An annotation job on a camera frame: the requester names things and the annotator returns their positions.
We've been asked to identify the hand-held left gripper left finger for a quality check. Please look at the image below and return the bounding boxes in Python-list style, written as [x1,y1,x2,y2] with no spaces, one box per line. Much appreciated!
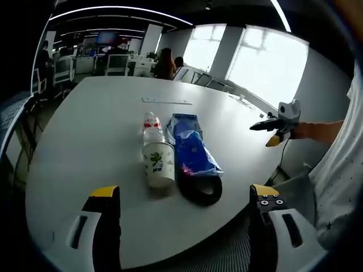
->
[42,185,121,272]

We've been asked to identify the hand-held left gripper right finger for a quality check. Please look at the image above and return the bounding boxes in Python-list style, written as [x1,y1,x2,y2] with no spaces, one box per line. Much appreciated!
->
[248,183,321,272]

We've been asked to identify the blue plastic bag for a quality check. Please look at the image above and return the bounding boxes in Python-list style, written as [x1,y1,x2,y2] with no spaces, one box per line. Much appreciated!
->
[166,114,225,177]

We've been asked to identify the white paper cup green print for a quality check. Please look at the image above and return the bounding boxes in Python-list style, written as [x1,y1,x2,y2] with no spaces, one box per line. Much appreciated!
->
[141,142,176,189]

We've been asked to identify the clear plastic water bottle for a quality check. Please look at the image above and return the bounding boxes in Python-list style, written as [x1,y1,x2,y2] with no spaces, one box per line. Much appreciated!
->
[142,111,167,147]

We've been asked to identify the small white items on table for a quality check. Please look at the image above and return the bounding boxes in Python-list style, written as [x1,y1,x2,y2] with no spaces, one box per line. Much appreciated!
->
[228,93,266,117]

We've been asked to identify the person in white shirt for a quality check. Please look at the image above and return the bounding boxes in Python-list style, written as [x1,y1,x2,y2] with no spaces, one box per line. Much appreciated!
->
[307,61,363,252]

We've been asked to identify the grey chair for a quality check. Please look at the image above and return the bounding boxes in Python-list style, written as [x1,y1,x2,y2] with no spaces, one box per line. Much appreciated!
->
[190,71,216,87]

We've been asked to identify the white round table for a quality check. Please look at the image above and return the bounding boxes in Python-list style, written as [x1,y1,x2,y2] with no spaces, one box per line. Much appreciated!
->
[24,75,290,270]

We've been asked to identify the white office chair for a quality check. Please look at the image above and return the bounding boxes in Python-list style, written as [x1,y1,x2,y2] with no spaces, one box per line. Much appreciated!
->
[104,53,130,77]
[53,56,76,84]

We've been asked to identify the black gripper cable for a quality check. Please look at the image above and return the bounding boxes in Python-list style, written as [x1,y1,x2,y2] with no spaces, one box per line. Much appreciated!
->
[268,138,290,182]

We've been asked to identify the white table cable slot cover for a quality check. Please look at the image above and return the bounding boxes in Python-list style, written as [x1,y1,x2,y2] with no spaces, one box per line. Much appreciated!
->
[141,97,193,106]

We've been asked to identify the wall display screen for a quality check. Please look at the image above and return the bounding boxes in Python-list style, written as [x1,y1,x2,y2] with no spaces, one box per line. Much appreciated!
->
[95,32,119,45]

